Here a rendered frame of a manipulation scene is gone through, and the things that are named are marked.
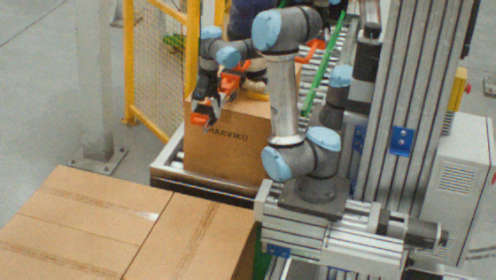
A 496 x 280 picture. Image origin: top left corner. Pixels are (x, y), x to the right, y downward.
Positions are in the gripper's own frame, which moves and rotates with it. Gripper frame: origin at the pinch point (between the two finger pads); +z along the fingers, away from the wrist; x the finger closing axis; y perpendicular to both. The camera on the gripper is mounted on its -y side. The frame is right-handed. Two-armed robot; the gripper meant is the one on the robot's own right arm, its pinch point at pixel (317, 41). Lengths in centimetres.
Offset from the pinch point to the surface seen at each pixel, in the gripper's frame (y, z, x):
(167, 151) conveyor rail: 52, 48, -57
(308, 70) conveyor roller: -74, 54, -15
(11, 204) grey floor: 56, 107, -154
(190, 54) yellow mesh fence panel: -7, 25, -69
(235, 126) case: 61, 20, -22
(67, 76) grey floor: -96, 108, -204
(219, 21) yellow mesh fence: -56, 24, -69
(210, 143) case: 61, 32, -33
